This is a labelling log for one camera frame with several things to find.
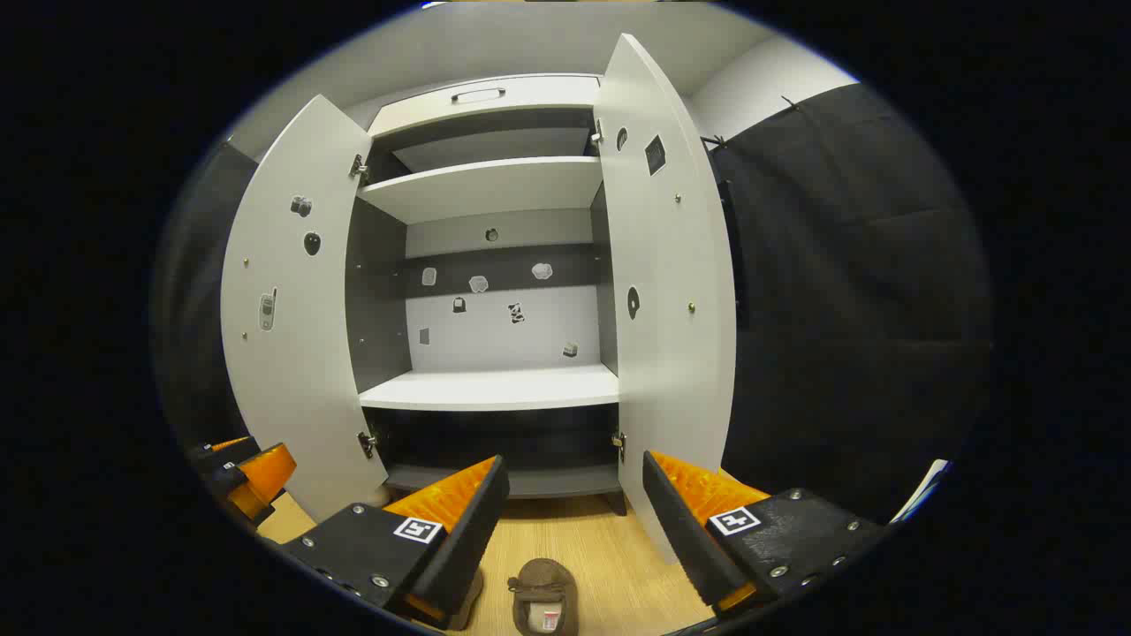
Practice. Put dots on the brown fluffy shoe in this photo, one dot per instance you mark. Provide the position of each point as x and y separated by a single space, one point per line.
473 601
543 587

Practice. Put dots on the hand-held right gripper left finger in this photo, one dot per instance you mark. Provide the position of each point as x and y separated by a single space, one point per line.
468 548

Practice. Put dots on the white shoe cabinet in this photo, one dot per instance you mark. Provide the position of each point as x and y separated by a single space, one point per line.
495 185

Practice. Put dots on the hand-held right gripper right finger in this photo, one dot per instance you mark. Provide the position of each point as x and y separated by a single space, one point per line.
680 539

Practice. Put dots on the white shoe cabinet door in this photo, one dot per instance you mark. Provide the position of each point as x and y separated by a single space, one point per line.
292 353
667 353

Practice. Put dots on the black backdrop cloth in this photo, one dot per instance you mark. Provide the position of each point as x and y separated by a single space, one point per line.
848 291

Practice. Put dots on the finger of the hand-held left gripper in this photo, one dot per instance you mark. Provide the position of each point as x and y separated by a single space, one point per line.
221 452
265 473

